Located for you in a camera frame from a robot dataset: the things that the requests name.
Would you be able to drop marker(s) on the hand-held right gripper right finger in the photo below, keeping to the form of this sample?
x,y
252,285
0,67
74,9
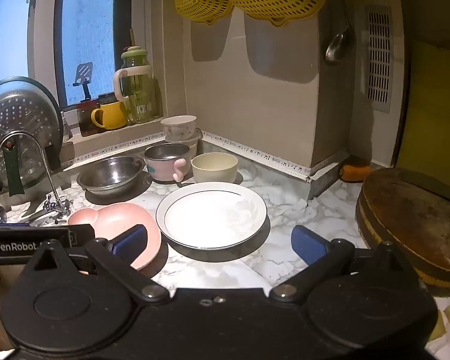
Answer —
x,y
307,243

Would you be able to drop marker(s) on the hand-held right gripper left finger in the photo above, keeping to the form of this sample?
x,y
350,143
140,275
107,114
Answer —
x,y
129,242

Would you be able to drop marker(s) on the pink steel-lined cup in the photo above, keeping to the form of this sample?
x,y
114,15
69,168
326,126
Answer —
x,y
167,163

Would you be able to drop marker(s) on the cream bowl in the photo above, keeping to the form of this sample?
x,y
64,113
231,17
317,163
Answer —
x,y
214,167

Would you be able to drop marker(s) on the pink gourd-shaped plate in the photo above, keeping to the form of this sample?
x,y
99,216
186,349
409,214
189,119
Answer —
x,y
105,219

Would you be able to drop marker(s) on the chrome faucet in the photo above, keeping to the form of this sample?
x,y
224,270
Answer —
x,y
52,191

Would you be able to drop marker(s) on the stainless steel bowl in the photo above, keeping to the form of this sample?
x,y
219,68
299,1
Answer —
x,y
110,174

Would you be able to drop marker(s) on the white plate dark rim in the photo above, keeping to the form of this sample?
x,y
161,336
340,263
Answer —
x,y
210,215

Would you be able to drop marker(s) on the orange sponge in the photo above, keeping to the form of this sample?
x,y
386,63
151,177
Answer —
x,y
356,172

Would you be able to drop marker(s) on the black lid rack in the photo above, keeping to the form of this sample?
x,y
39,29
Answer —
x,y
52,157

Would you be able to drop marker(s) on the printed edge tape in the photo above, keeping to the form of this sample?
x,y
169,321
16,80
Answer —
x,y
255,154

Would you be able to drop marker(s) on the round wooden chopping block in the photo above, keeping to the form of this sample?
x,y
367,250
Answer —
x,y
416,217

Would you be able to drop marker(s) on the white floral bowl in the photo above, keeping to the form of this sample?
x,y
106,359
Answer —
x,y
179,127

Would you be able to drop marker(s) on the yellow mug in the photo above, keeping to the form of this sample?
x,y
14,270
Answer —
x,y
111,116

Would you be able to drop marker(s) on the dark glass jar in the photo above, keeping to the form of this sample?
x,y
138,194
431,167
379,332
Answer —
x,y
87,122

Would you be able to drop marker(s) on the perforated metal steamer plate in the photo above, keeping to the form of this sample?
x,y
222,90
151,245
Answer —
x,y
18,116

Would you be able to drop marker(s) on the glass lid green rim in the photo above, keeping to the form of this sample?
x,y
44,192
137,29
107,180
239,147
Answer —
x,y
57,116

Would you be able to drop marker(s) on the yellow board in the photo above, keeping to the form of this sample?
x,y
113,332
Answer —
x,y
435,120

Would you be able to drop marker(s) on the metal ladle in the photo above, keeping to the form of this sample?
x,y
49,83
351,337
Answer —
x,y
339,47

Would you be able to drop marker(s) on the frosted window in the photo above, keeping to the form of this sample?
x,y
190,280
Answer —
x,y
86,26

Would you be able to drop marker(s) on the wall vent grille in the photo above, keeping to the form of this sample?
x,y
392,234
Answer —
x,y
378,58

